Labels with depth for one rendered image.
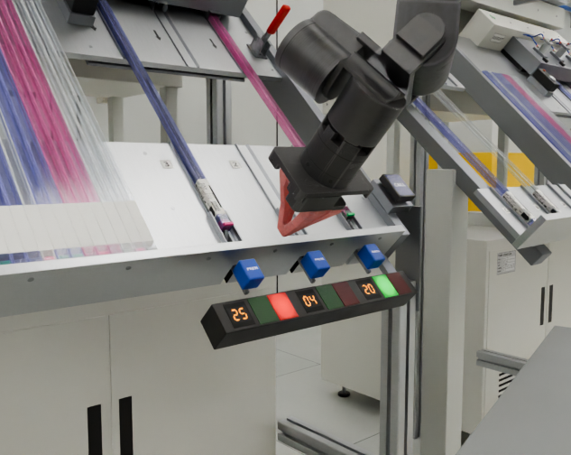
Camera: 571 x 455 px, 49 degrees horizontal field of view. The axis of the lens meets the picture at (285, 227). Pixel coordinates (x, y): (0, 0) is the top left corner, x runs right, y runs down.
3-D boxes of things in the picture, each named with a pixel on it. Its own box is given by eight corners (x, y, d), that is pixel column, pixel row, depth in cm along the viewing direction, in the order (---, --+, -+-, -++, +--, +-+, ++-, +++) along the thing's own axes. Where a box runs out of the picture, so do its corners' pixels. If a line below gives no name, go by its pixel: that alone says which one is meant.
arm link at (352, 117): (394, 104, 54) (422, 94, 58) (338, 54, 55) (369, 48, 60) (354, 162, 58) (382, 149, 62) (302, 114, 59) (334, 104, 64)
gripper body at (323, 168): (263, 159, 63) (297, 102, 58) (336, 159, 69) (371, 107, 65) (294, 207, 60) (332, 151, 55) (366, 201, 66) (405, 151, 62)
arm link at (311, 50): (455, 27, 54) (445, 70, 62) (361, -51, 57) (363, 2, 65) (356, 122, 53) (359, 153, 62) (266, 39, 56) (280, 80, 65)
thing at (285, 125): (350, 220, 92) (355, 214, 91) (343, 221, 91) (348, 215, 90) (211, 15, 115) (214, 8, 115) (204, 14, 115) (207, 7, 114)
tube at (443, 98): (567, 227, 106) (572, 222, 105) (564, 227, 105) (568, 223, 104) (392, 50, 129) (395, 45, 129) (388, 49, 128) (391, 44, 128)
